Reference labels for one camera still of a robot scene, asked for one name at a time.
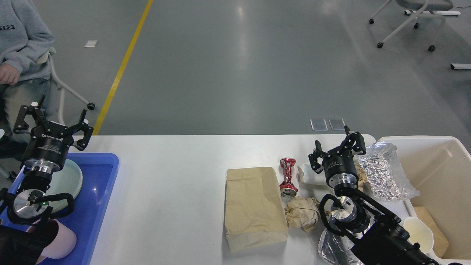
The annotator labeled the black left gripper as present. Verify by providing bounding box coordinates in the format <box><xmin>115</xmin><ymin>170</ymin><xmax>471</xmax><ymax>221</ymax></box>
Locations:
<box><xmin>13</xmin><ymin>102</ymin><xmax>94</xmax><ymax>173</ymax></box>

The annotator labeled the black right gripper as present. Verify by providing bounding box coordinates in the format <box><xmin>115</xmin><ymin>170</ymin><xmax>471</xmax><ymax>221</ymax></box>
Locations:
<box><xmin>308</xmin><ymin>125</ymin><xmax>366</xmax><ymax>188</ymax></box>

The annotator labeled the mint green plate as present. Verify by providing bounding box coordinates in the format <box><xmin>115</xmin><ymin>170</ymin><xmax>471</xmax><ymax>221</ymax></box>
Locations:
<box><xmin>44</xmin><ymin>159</ymin><xmax>82</xmax><ymax>212</ymax></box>

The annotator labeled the pink mug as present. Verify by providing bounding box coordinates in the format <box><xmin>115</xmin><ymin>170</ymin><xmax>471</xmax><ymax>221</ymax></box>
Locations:
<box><xmin>36</xmin><ymin>219</ymin><xmax>77</xmax><ymax>265</ymax></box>

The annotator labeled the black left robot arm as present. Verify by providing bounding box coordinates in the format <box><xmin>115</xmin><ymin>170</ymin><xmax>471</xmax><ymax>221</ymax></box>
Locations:
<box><xmin>1</xmin><ymin>102</ymin><xmax>93</xmax><ymax>265</ymax></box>

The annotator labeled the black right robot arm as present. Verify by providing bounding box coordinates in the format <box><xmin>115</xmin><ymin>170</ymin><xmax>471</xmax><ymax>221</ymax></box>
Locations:
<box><xmin>308</xmin><ymin>126</ymin><xmax>437</xmax><ymax>265</ymax></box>

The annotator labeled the right floor outlet plate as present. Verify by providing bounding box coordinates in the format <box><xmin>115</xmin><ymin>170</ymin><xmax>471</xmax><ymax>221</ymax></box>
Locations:
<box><xmin>329</xmin><ymin>119</ymin><xmax>346</xmax><ymax>131</ymax></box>

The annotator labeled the floor outlet plate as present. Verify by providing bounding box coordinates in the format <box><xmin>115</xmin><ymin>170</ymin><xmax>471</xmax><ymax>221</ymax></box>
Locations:
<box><xmin>310</xmin><ymin>119</ymin><xmax>329</xmax><ymax>131</ymax></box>
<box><xmin>329</xmin><ymin>119</ymin><xmax>346</xmax><ymax>131</ymax></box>

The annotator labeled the left floor outlet plate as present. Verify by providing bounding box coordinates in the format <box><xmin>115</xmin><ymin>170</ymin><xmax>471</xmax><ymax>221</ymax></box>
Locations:
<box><xmin>310</xmin><ymin>119</ymin><xmax>329</xmax><ymax>131</ymax></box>

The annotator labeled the white paper cup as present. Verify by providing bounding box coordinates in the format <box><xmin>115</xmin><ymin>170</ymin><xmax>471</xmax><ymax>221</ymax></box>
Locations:
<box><xmin>297</xmin><ymin>163</ymin><xmax>327</xmax><ymax>186</ymax></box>

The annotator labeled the small crumpled brown paper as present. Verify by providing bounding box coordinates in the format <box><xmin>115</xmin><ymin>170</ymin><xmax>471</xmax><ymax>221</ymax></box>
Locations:
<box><xmin>354</xmin><ymin>162</ymin><xmax>368</xmax><ymax>192</ymax></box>

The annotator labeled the silver foil bag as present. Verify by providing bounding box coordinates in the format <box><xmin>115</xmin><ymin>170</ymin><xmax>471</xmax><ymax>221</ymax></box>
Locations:
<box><xmin>356</xmin><ymin>142</ymin><xmax>421</xmax><ymax>201</ymax></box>

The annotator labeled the pink plate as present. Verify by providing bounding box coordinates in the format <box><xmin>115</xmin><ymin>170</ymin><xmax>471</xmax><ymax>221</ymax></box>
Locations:
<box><xmin>52</xmin><ymin>160</ymin><xmax>84</xmax><ymax>214</ymax></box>

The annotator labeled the blue plastic tray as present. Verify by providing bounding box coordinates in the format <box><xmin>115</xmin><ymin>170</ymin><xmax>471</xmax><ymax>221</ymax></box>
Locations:
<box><xmin>0</xmin><ymin>152</ymin><xmax>120</xmax><ymax>265</ymax></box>

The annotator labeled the crushed red soda can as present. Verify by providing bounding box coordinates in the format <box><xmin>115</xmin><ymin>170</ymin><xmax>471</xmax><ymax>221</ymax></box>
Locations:
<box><xmin>279</xmin><ymin>158</ymin><xmax>298</xmax><ymax>198</ymax></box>

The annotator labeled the crumpled brown paper ball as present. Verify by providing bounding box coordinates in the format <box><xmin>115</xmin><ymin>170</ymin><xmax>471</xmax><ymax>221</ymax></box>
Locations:
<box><xmin>284</xmin><ymin>197</ymin><xmax>320</xmax><ymax>232</ymax></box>

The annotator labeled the white chair of person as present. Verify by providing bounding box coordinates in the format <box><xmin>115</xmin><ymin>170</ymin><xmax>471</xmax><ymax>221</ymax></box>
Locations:
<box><xmin>36</xmin><ymin>47</ymin><xmax>96</xmax><ymax>125</ymax></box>

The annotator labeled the seated person grey hoodie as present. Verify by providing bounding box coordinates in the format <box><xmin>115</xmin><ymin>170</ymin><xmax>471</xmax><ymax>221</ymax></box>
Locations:
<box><xmin>0</xmin><ymin>0</ymin><xmax>54</xmax><ymax>151</ymax></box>

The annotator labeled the beige plastic bin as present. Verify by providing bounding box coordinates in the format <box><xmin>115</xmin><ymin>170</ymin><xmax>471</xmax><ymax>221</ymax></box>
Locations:
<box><xmin>379</xmin><ymin>136</ymin><xmax>471</xmax><ymax>265</ymax></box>

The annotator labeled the flat brown paper bag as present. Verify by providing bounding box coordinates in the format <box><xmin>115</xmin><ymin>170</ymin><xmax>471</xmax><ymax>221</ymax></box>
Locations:
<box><xmin>225</xmin><ymin>167</ymin><xmax>288</xmax><ymax>253</ymax></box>

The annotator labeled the white bowl in bin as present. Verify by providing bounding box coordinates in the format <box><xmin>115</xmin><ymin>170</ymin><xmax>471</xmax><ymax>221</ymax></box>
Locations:
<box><xmin>403</xmin><ymin>216</ymin><xmax>434</xmax><ymax>254</ymax></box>

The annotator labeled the brown cardboard in bin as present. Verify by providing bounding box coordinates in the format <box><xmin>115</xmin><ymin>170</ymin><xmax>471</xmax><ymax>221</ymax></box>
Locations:
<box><xmin>413</xmin><ymin>206</ymin><xmax>449</xmax><ymax>258</ymax></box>

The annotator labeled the white floor bar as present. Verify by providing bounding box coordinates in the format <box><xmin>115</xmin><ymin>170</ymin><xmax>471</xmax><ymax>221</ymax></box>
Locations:
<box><xmin>450</xmin><ymin>63</ymin><xmax>471</xmax><ymax>70</ymax></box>

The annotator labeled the white desk foot bar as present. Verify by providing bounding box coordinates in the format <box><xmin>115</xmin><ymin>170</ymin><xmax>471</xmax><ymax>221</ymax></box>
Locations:
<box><xmin>404</xmin><ymin>10</ymin><xmax>461</xmax><ymax>17</ymax></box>

